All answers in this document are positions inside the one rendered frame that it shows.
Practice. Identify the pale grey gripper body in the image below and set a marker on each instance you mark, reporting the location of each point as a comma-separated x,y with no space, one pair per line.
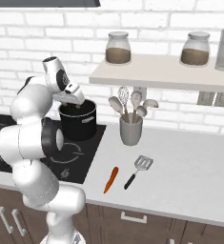
72,97

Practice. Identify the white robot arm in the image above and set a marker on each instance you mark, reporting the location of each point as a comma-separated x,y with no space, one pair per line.
34,139

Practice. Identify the black cooking pot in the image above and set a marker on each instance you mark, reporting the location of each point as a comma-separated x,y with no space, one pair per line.
80,125

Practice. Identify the orange carrot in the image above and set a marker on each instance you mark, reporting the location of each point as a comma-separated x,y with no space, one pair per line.
111,179

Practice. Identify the beige wooden spoon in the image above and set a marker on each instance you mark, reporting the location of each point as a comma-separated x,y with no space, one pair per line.
136,99
141,111
116,105

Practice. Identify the metal whisk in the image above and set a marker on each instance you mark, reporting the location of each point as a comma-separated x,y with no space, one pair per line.
123,94

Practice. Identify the black hob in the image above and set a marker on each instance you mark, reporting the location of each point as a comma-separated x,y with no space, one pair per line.
81,158

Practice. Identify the grey utensil holder cup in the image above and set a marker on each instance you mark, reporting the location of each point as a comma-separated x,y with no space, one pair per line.
131,133

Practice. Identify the glass jar with brown contents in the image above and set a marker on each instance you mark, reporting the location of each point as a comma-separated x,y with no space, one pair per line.
118,50
195,52

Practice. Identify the beige ladle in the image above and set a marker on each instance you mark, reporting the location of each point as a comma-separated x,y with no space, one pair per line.
151,103

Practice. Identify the dark range hood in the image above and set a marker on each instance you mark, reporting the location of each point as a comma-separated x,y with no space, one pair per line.
43,3

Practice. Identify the brown drawer front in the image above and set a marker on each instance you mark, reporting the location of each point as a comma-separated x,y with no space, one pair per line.
138,232

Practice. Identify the brown cupboard front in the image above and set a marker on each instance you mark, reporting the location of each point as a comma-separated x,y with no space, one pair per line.
208,235

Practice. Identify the grey wall socket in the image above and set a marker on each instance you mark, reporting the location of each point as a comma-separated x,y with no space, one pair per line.
223,99
206,98
143,92

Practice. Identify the beige wall shelf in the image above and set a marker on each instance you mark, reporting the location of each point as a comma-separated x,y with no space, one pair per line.
161,74

